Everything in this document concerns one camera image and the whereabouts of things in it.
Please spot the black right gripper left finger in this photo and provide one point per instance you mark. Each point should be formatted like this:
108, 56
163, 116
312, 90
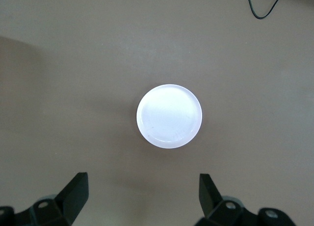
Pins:
68, 201

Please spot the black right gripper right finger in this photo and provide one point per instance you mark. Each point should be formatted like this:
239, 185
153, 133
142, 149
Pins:
211, 204

